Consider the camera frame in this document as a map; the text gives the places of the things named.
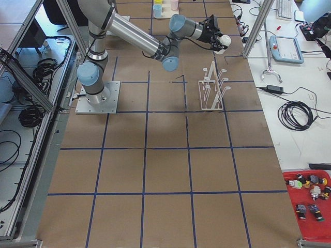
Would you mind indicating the blue teach pendant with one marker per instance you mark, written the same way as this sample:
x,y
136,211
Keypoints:
x,y
285,49

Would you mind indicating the aluminium frame post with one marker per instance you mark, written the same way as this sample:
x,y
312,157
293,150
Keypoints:
x,y
263,13

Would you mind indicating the pink plastic cup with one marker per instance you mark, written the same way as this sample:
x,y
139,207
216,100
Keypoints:
x,y
174,5

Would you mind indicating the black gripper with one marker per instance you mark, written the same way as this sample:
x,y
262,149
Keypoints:
x,y
208,35

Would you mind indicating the light blue cup near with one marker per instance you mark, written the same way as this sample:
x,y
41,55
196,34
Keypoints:
x,y
157,11

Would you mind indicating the red parts tray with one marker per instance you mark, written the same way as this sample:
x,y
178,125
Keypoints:
x,y
309,191

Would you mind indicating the white wire cup rack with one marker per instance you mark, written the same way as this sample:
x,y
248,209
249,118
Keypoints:
x,y
210,100

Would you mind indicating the white keyboard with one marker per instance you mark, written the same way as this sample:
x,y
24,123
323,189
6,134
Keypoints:
x,y
284,10

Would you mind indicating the white ikea cup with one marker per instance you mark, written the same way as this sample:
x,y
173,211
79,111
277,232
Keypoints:
x,y
225,42

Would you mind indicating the black power adapter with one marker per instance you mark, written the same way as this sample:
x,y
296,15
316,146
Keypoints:
x,y
275,89

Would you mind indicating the black smartphone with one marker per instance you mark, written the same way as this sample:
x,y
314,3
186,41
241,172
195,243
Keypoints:
x,y
299,16

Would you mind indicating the wooden rack dowel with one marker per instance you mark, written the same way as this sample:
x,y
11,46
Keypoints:
x,y
216,76

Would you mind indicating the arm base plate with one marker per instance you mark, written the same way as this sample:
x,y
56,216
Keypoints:
x,y
103,103

